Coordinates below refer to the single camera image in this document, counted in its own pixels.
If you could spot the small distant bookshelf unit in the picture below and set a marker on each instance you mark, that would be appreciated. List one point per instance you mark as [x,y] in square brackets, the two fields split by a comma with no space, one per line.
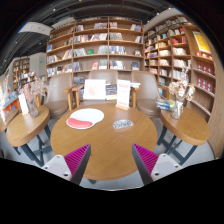
[20,68]

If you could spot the colourful book display stand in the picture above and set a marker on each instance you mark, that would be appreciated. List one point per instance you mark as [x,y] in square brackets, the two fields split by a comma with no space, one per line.
[6,95]

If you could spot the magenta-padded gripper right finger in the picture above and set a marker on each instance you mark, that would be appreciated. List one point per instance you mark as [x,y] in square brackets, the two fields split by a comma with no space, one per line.
[146,159]

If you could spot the white framed floral picture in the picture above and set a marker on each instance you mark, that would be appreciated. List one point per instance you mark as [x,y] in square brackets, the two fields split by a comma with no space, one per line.
[94,89]

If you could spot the wide wooden bookshelf unit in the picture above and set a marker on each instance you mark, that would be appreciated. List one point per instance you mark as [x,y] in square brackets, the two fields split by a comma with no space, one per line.
[96,46]

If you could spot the small white table card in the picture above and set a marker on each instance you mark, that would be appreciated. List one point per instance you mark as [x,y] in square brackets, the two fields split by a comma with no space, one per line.
[23,104]

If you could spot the white mouse pad red rest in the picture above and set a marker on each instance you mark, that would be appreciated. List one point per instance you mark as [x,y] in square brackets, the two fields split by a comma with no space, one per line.
[88,115]

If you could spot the white sign on wooden base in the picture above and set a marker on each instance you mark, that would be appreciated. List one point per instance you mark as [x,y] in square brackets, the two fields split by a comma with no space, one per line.
[123,93]

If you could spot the glass vase with dried flowers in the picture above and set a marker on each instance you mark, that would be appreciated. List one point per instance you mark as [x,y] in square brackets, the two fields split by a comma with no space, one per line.
[32,107]
[176,110]

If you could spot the light blue book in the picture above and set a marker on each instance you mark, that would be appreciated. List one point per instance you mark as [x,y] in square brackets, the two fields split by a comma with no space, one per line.
[135,85]

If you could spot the white hanging sign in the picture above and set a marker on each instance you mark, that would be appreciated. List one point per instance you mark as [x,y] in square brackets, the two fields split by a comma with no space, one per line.
[35,28]

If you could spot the dark cover book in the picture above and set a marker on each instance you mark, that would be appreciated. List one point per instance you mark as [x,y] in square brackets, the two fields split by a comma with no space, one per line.
[111,91]

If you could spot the transparent computer mouse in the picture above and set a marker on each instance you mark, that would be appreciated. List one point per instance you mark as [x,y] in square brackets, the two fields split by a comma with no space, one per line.
[123,124]

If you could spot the stack of colourful books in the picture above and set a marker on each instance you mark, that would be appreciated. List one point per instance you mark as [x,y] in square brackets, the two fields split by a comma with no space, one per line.
[164,104]

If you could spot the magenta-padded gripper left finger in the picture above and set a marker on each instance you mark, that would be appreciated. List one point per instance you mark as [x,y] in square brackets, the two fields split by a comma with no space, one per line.
[76,159]

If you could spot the curved wooden bookshelf unit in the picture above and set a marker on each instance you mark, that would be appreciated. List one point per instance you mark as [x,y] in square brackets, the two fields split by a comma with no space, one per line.
[173,50]

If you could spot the wooden side table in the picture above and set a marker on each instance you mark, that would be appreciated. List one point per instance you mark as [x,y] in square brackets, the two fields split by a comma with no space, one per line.
[186,128]
[26,126]

